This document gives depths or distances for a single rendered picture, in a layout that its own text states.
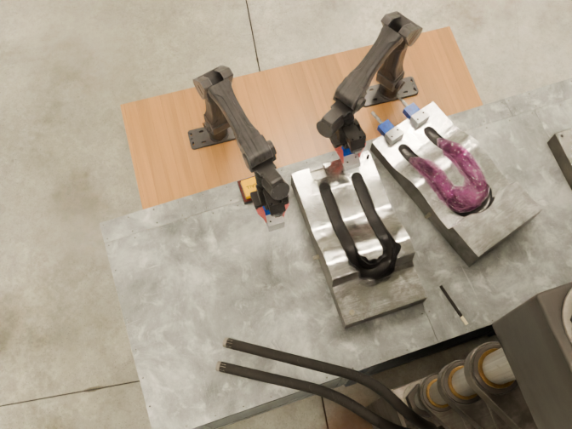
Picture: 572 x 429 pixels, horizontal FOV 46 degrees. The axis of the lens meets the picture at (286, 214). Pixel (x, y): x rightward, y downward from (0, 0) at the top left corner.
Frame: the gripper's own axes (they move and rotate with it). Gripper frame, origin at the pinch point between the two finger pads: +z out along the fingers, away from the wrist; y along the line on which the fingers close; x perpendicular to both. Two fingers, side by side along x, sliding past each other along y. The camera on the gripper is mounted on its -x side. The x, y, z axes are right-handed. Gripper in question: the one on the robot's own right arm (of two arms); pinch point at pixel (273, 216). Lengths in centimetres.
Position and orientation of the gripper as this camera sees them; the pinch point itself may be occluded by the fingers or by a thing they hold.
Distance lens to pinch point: 200.6
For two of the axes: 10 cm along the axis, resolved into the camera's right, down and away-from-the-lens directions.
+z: 1.4, 7.1, 6.9
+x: -2.9, -6.3, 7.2
